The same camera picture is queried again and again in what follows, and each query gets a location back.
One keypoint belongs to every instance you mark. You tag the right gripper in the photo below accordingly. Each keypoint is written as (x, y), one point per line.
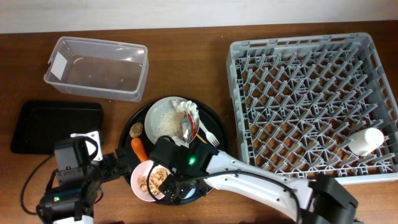
(171, 183)

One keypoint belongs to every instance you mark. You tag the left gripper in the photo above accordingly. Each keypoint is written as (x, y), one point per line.
(114, 172)

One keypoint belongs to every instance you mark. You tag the peanut shells pile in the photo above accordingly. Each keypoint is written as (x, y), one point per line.
(155, 180)

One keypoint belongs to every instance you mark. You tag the pink bowl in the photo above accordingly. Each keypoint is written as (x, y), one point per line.
(143, 169)

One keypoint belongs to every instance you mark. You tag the orange carrot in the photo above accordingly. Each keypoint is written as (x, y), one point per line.
(139, 150)

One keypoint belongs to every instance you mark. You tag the red foil snack wrapper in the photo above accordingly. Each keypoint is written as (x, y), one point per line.
(188, 128)

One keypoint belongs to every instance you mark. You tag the white tissue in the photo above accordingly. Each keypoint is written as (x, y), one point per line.
(187, 107)

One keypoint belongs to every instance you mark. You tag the white cup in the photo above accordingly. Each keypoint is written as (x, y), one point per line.
(365, 141)

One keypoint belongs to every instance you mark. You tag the light blue cup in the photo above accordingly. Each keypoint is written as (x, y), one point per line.
(186, 192)

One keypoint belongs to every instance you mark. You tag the white paper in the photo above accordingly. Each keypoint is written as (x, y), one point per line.
(180, 142)

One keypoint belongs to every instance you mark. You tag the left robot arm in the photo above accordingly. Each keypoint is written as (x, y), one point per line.
(73, 187)

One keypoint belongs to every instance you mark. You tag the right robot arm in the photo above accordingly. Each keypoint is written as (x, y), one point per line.
(323, 200)

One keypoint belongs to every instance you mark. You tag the grey dishwasher rack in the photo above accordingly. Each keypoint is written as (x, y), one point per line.
(297, 101)

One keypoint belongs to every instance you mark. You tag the brown round cookie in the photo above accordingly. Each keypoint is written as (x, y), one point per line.
(136, 130)

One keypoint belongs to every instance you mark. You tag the wooden chopstick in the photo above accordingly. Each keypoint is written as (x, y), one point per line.
(201, 139)

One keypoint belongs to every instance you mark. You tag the white plastic fork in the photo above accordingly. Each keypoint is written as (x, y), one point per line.
(209, 136)

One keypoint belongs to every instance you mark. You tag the round black tray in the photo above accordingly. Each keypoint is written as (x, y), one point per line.
(212, 122)

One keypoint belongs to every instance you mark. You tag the grey plate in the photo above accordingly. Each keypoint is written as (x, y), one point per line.
(158, 109)

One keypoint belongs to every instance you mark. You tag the black rectangular tray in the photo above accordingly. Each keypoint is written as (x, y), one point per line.
(42, 123)

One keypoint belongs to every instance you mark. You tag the clear plastic bin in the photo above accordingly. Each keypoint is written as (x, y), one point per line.
(98, 68)

